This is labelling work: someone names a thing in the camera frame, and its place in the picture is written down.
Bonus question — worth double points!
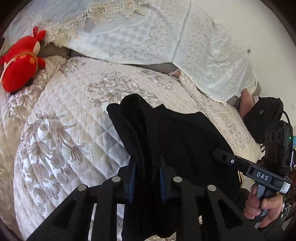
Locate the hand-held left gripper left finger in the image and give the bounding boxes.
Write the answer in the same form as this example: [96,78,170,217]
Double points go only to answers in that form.
[26,160,137,241]

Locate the black pants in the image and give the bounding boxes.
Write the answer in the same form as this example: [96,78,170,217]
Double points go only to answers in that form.
[107,94,242,241]

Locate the blue quilted cover lace trim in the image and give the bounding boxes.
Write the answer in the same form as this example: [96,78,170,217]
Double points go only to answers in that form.
[3,0,151,48]

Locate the white lace pillow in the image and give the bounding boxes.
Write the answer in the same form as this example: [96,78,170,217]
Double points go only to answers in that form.
[69,0,258,103]

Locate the person's right hand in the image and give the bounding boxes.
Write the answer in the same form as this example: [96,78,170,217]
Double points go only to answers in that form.
[244,185,284,229]

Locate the red plush toy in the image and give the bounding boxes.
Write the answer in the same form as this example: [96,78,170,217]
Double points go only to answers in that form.
[0,27,47,93]

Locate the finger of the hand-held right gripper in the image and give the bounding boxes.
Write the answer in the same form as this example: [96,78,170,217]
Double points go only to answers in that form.
[211,148,255,173]

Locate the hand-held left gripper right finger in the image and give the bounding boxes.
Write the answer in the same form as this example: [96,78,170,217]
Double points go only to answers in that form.
[158,155,264,241]

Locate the black cable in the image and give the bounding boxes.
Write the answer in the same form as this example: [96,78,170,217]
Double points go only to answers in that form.
[281,111,294,139]

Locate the floral quilted bedspread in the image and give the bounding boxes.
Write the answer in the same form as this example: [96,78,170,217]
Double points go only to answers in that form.
[0,56,262,241]

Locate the pink pillow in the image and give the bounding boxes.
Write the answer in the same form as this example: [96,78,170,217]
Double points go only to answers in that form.
[239,89,258,118]

